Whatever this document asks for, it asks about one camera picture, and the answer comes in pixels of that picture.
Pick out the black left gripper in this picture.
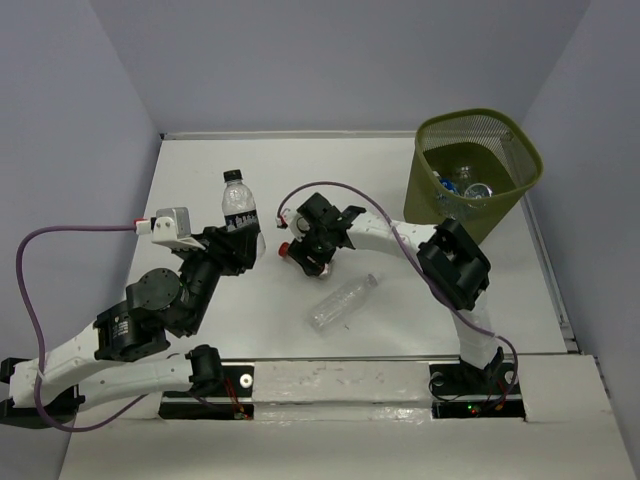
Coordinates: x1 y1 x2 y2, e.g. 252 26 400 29
182 223 264 336

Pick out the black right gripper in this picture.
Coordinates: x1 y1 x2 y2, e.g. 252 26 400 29
286 222 336 276

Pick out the Pepsi bottle black cap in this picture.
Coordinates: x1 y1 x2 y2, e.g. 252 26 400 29
221 169 266 259

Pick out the red cap clear bottle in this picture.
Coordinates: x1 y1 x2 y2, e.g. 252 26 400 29
278 240 331 278

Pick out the tall clear bottle white cap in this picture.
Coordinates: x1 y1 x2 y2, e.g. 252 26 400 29
306 273 381 333

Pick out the clear bottle blue cap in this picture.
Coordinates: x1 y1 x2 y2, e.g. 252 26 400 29
432 170 459 202

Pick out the Pocari Sweat blue label bottle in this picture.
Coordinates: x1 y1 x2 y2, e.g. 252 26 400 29
449 165 494 210

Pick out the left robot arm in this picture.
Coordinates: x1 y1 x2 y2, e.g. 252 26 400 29
1 217 260 433

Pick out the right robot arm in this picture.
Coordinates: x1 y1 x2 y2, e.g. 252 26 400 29
276 193 504 392

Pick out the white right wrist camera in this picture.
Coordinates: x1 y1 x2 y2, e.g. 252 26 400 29
276 207 306 238

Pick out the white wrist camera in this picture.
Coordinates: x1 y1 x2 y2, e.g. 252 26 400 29
134 207 205 251
276 207 306 238

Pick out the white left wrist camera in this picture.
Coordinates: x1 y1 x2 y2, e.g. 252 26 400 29
134 207 205 251

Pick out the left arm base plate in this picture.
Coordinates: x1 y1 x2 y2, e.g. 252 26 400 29
158 362 255 421

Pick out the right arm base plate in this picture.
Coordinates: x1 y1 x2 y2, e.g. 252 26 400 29
428 362 526 420

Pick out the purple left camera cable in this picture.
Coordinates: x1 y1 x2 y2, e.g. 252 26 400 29
15 224 166 433

